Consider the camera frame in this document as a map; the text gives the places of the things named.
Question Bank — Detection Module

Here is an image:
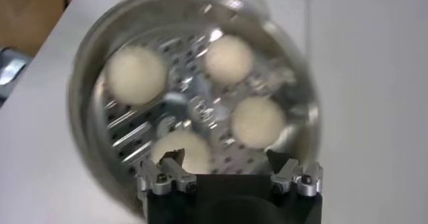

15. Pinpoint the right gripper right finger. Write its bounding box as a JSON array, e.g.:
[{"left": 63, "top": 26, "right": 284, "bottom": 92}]
[{"left": 265, "top": 148, "right": 324, "bottom": 198}]

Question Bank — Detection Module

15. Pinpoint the white steamed baozi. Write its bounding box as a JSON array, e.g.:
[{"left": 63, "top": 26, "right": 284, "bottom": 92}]
[
  {"left": 150, "top": 130, "right": 213, "bottom": 176},
  {"left": 202, "top": 34, "right": 255, "bottom": 86},
  {"left": 105, "top": 46, "right": 168, "bottom": 106},
  {"left": 230, "top": 96, "right": 287, "bottom": 149}
]

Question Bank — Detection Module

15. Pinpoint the stainless steel steamer basket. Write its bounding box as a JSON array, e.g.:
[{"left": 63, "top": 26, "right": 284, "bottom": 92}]
[{"left": 68, "top": 0, "right": 322, "bottom": 213}]

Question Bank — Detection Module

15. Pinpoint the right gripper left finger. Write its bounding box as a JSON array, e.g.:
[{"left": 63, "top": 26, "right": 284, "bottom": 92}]
[{"left": 136, "top": 148, "right": 198, "bottom": 196}]

